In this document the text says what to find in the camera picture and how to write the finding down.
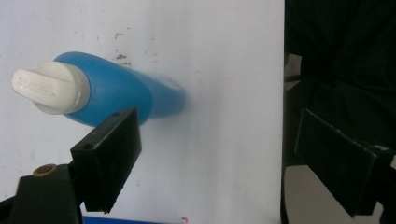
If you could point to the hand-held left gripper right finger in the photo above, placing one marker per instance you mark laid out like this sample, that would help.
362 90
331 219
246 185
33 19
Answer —
337 161

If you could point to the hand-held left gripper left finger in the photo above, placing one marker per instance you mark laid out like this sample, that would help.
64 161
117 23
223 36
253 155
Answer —
106 158

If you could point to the blue flat object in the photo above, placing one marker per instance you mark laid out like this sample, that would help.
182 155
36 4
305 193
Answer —
124 220

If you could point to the blue bottle with white cap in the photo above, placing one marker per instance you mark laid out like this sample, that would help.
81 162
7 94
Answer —
118 90

